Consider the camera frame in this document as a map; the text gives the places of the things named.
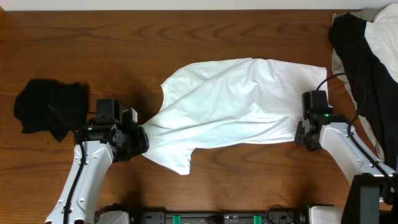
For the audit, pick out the white t-shirt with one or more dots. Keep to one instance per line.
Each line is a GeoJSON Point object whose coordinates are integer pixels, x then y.
{"type": "Point", "coordinates": [215, 104]}

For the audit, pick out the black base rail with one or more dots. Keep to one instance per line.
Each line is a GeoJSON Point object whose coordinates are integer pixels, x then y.
{"type": "Point", "coordinates": [276, 214]}

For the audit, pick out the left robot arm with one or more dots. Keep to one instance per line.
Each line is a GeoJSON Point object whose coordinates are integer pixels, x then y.
{"type": "Point", "coordinates": [96, 148]}

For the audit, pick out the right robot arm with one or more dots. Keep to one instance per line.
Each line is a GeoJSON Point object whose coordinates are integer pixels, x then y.
{"type": "Point", "coordinates": [372, 196]}

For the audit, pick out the black garment in pile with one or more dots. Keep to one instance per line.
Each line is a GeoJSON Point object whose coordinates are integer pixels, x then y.
{"type": "Point", "coordinates": [371, 85]}

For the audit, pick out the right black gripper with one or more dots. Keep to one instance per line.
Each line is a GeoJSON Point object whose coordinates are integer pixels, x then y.
{"type": "Point", "coordinates": [300, 137]}

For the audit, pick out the white printed garment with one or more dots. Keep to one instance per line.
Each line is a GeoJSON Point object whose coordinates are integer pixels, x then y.
{"type": "Point", "coordinates": [381, 35]}

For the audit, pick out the folded black garment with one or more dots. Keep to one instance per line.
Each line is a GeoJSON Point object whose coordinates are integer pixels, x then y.
{"type": "Point", "coordinates": [49, 105]}

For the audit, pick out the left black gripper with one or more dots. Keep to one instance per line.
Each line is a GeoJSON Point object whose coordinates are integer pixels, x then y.
{"type": "Point", "coordinates": [142, 140]}

